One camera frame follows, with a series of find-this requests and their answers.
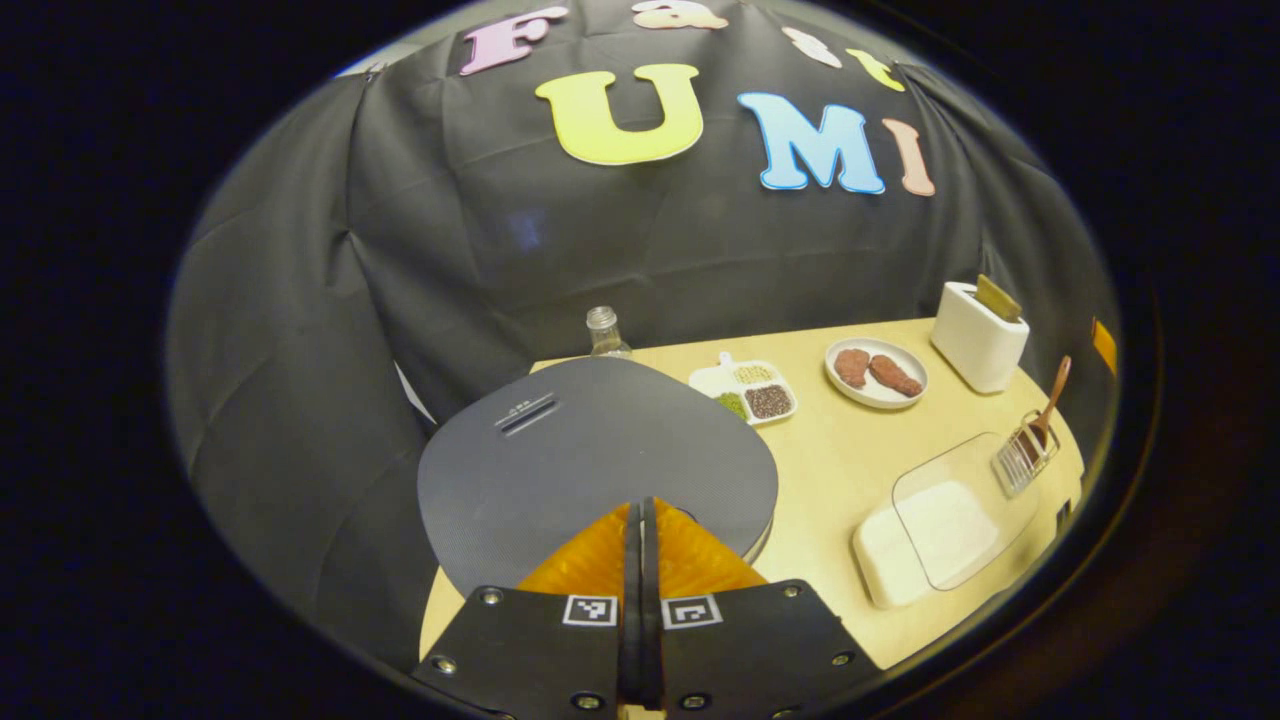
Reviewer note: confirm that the yellow bean heap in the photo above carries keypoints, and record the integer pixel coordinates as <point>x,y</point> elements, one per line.
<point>754,374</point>

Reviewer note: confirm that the red-brown meat piece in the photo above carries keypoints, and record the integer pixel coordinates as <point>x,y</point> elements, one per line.
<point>895,377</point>
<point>852,367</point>

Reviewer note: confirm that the brown toast slice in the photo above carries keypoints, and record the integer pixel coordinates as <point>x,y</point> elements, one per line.
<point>998,297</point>

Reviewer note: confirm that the dark brown bean heap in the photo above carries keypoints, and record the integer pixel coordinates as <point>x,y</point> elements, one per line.
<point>768,401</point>

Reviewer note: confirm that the dark grey rice cooker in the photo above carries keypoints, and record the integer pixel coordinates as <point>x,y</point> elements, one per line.
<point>600,450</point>

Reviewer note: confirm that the green bean heap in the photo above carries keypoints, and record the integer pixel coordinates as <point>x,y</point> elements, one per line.
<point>732,405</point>

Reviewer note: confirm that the black backdrop cloth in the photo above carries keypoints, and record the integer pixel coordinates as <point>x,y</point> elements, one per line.
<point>450,250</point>

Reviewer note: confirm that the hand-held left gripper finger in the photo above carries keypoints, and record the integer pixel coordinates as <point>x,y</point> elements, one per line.
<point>632,600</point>
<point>651,600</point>

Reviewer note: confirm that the small glass bottle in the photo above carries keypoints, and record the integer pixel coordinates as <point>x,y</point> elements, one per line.
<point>603,330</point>

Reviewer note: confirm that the brown wooden spoon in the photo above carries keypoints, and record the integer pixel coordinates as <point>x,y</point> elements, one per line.
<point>1055,395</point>

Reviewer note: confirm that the round white plate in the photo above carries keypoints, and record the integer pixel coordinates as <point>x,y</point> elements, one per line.
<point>880,395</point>

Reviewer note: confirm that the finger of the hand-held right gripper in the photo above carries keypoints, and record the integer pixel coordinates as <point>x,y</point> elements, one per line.
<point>1104,348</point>

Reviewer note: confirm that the white toaster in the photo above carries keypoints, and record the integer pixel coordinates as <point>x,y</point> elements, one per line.
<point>975,345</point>

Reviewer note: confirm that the white divided dish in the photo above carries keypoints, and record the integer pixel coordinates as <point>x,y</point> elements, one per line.
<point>715,380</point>

